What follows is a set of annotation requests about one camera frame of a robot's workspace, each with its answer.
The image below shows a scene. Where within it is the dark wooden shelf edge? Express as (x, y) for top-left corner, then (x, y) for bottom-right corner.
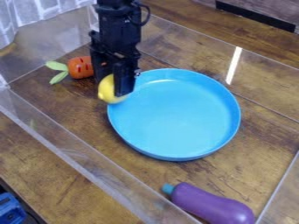
(214, 0), (299, 34)

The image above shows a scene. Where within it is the yellow toy lemon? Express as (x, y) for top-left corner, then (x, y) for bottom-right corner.
(97, 74), (126, 104)

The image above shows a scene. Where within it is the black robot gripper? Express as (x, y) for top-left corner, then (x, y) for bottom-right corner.
(88, 0), (142, 97)

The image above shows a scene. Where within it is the white patterned curtain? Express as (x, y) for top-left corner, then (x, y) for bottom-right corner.
(0, 0), (96, 49)

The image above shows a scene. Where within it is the blue round plastic tray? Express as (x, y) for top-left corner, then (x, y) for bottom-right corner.
(106, 68), (240, 161)

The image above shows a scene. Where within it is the clear acrylic enclosure wall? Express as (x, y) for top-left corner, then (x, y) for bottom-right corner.
(0, 0), (299, 224)

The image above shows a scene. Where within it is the purple toy eggplant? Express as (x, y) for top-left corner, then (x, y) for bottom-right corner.
(162, 182), (254, 224)

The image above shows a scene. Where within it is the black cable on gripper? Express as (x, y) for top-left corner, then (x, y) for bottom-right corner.
(129, 1), (152, 27)

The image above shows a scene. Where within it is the orange toy carrot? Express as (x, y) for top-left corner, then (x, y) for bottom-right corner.
(45, 56), (93, 85)

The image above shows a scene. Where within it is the blue device corner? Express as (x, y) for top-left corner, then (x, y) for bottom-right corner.
(0, 192), (26, 224)

